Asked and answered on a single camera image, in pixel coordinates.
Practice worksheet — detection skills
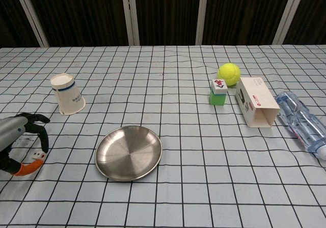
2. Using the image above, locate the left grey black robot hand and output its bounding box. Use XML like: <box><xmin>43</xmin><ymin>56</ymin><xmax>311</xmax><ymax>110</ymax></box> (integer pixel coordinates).
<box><xmin>0</xmin><ymin>112</ymin><xmax>51</xmax><ymax>176</ymax></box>

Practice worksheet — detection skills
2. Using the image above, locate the white paper cup blue stripe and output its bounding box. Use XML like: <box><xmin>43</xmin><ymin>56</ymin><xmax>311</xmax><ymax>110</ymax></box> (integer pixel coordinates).
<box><xmin>50</xmin><ymin>73</ymin><xmax>86</xmax><ymax>116</ymax></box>

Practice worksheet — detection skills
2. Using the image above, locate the round steel plate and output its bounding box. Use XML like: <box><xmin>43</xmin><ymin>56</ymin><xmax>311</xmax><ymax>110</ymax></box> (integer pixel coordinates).
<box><xmin>95</xmin><ymin>125</ymin><xmax>163</xmax><ymax>182</ymax></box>

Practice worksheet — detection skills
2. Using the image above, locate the light blue checkered tablecloth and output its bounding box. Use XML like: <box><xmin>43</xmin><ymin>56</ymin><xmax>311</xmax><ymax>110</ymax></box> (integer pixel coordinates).
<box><xmin>0</xmin><ymin>44</ymin><xmax>326</xmax><ymax>228</ymax></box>

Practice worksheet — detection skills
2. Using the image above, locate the green white mahjong tile block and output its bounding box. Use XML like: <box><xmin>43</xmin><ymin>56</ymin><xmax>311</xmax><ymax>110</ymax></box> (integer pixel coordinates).
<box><xmin>209</xmin><ymin>79</ymin><xmax>228</xmax><ymax>107</ymax></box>

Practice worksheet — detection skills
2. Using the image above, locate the yellow tennis ball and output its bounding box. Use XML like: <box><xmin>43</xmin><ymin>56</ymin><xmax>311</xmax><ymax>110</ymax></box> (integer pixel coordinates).
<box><xmin>217</xmin><ymin>63</ymin><xmax>241</xmax><ymax>87</ymax></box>

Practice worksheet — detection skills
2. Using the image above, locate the white cardboard box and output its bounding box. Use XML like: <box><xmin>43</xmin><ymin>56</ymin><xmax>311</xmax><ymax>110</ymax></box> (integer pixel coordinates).
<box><xmin>235</xmin><ymin>77</ymin><xmax>280</xmax><ymax>129</ymax></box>

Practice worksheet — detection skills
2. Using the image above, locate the clear plastic water bottle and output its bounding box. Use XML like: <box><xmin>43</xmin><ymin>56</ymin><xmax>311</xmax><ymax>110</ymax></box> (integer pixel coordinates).
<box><xmin>275</xmin><ymin>91</ymin><xmax>326</xmax><ymax>161</ymax></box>

